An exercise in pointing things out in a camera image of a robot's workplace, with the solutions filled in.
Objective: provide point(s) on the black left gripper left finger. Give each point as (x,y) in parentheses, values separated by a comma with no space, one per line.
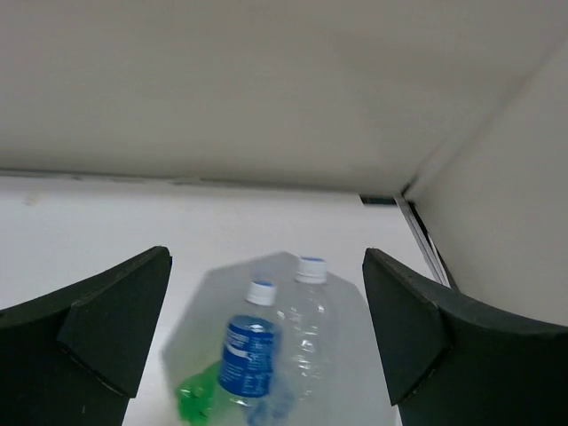
(77,355)

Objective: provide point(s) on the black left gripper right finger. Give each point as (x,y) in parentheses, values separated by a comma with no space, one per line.
(449,359)

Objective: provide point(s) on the green plastic soda bottle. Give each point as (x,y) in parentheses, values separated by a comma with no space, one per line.
(199,398)

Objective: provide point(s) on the clear unlabeled plastic bottle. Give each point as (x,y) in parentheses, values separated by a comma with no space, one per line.
(308,323)

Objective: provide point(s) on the blue Pocari Sweat bottle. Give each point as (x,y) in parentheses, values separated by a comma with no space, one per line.
(250,341)

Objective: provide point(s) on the clear bottle blue label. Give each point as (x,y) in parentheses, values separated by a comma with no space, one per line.
(275,409)

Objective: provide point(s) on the white octagonal plastic bin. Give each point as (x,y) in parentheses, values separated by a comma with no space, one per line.
(354,394)

